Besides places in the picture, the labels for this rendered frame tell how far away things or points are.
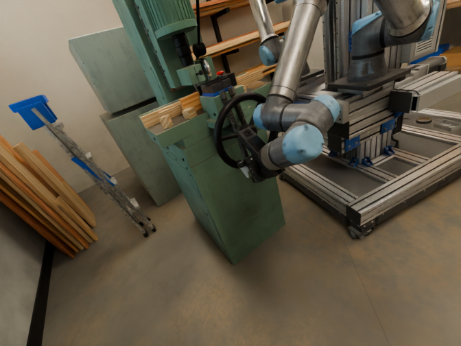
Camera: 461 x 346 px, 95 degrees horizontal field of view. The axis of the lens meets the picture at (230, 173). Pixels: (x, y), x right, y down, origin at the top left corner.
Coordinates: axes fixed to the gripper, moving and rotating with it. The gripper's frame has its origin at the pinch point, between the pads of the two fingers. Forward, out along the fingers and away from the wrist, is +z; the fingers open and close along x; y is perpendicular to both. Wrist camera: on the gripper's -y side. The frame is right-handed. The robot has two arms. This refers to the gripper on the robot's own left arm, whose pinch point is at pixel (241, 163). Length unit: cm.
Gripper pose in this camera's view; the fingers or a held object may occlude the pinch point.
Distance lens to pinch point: 75.6
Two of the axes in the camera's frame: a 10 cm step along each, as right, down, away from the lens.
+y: 5.0, 8.7, 0.5
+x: 8.0, -4.8, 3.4
